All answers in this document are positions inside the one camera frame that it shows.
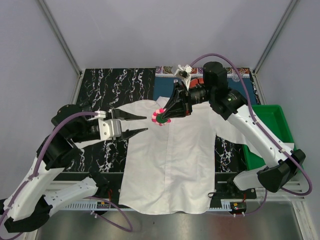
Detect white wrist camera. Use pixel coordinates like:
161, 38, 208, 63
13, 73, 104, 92
94, 109, 122, 141
171, 64, 192, 90

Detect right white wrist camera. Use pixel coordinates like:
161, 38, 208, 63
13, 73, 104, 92
171, 64, 192, 90

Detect clear drinking glass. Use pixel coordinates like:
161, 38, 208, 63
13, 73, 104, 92
231, 68, 245, 83

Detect red floral plate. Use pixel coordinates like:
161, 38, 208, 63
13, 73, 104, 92
189, 78, 204, 89

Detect blue patterned placemat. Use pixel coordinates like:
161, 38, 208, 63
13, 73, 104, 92
153, 66, 261, 105

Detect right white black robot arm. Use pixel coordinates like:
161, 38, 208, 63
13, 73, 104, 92
152, 61, 306, 199

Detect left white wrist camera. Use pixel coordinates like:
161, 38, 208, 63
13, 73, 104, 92
94, 109, 122, 141

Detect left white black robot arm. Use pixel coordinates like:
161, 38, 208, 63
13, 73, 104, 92
0, 104, 145, 234

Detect white button-up shirt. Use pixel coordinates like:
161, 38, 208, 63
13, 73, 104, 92
119, 97, 261, 215

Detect green plastic tray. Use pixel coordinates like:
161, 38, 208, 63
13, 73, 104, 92
243, 105, 297, 170

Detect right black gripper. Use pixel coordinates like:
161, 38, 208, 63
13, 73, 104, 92
159, 81, 214, 120

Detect pink flower brooch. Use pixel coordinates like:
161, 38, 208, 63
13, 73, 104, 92
151, 108, 171, 126

